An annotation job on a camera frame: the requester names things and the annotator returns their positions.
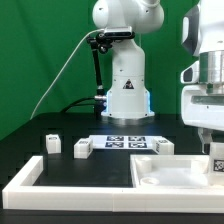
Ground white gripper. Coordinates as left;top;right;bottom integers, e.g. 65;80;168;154
181;85;224;154

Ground white square tabletop part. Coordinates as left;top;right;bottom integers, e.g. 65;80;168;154
130;155;224;191

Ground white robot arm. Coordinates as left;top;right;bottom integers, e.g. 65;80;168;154
92;0;224;155

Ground fiducial marker sheet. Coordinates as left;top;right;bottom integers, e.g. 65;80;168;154
90;135;154;149

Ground white U-shaped obstacle fence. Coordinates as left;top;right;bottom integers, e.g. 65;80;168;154
2;156;224;213

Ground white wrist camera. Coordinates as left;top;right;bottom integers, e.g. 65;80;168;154
180;61;200;84

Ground black base cables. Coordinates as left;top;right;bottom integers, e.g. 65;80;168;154
60;96;108;114

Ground black camera on mount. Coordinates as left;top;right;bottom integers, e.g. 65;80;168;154
104;31;135;40

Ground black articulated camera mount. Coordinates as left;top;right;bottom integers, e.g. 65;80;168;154
87;35;112;119

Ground white camera cable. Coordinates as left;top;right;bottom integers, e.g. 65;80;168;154
29;28;106;120

